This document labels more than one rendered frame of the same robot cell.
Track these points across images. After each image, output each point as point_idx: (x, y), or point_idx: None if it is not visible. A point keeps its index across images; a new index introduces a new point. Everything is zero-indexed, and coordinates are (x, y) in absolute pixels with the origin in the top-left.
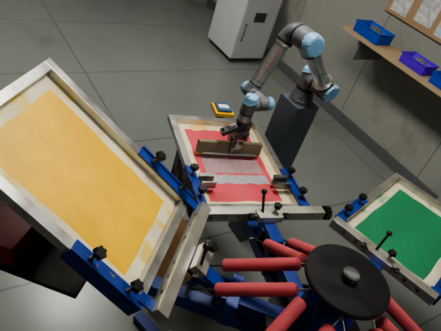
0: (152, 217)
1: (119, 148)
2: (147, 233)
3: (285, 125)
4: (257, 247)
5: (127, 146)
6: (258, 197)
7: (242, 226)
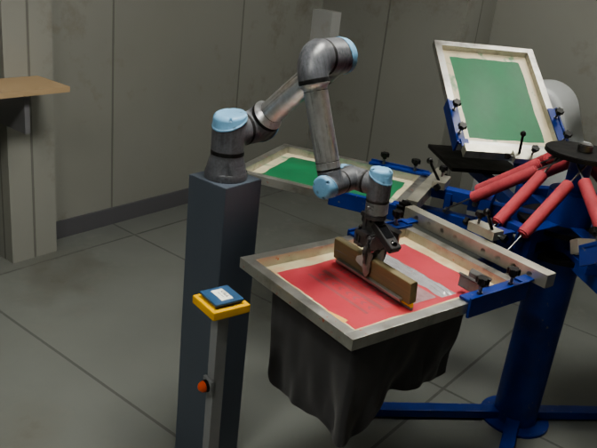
0: None
1: None
2: None
3: (250, 221)
4: (494, 266)
5: None
6: (424, 259)
7: (233, 430)
